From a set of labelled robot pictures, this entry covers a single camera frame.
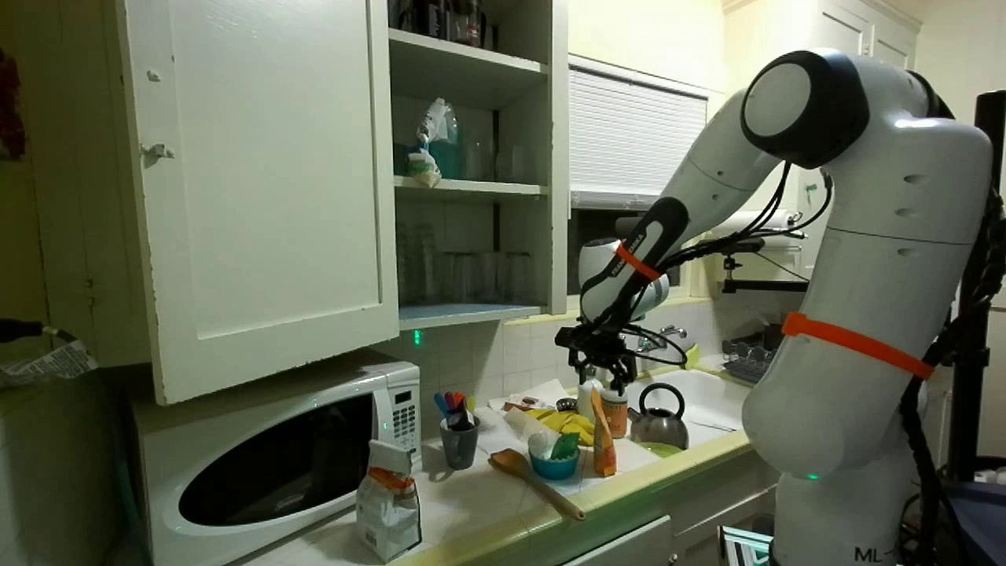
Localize orange snack packet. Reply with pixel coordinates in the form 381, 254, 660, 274
587, 389, 624, 480

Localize white microwave oven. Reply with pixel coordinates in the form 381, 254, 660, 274
129, 358, 429, 566

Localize green and white packet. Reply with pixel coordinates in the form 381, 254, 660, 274
524, 428, 583, 462

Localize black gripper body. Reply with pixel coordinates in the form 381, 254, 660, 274
554, 320, 644, 381

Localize white cabinet door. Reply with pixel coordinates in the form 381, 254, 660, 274
118, 0, 402, 410

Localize white window blind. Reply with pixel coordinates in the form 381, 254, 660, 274
566, 60, 714, 214

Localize white and orange carton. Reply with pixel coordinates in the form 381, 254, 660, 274
351, 438, 424, 566

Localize black stand pole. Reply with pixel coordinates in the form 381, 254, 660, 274
939, 88, 1006, 483

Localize silver kettle with black handle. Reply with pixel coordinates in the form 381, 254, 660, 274
626, 381, 695, 452

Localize dark jars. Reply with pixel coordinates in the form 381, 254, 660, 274
388, 0, 488, 46

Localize blue bowl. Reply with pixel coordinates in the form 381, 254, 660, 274
530, 438, 585, 488

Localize grey utensil cup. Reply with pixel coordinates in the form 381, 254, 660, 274
438, 414, 485, 472

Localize crumpled plastic bag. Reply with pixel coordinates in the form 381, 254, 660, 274
0, 323, 102, 392

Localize white wall cabinet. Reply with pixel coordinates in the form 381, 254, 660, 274
29, 0, 575, 372

